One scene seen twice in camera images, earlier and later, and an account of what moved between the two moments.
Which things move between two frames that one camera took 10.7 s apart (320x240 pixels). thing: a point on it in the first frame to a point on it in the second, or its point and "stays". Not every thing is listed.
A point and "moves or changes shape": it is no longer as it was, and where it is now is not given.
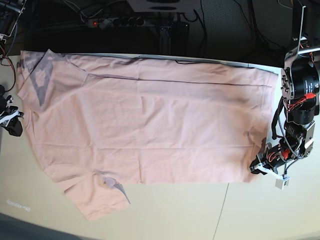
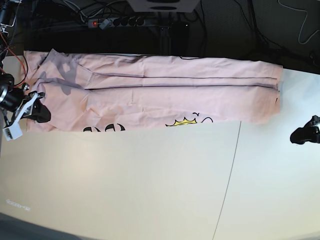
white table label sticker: (17, 205) stays
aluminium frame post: (165, 40) stays
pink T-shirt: (100, 123) moves or changes shape
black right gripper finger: (255, 162) to (310, 132)
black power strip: (117, 21) stays
